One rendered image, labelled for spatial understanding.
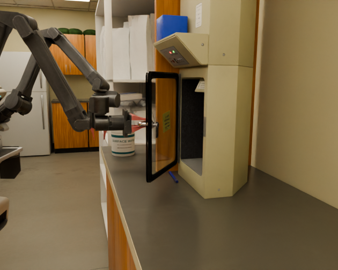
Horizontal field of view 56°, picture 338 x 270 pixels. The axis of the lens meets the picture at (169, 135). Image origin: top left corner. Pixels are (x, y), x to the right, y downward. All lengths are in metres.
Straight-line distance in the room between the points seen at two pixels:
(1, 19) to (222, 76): 0.75
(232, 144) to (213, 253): 0.45
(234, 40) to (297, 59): 0.36
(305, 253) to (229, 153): 0.43
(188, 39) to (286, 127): 0.62
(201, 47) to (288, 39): 0.49
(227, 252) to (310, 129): 0.66
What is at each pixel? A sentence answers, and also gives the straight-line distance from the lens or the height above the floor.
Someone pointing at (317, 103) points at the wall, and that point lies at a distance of 1.30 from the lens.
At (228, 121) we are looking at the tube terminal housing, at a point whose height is 1.22.
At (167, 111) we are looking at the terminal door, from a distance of 1.26.
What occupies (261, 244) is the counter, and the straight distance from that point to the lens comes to 0.90.
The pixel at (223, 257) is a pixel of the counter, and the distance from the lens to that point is 0.83.
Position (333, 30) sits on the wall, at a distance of 1.28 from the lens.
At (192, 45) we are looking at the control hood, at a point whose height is 1.47.
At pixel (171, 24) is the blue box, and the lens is 1.26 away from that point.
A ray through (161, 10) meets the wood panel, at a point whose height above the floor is 1.65.
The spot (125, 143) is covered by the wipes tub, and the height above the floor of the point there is 1.01.
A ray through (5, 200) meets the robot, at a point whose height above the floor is 0.79.
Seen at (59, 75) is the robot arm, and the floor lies 1.37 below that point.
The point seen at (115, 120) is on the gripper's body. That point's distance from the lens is 1.17.
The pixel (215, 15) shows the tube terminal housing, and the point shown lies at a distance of 1.11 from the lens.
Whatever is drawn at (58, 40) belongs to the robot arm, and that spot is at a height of 1.54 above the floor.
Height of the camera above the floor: 1.36
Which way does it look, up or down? 10 degrees down
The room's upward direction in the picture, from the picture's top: straight up
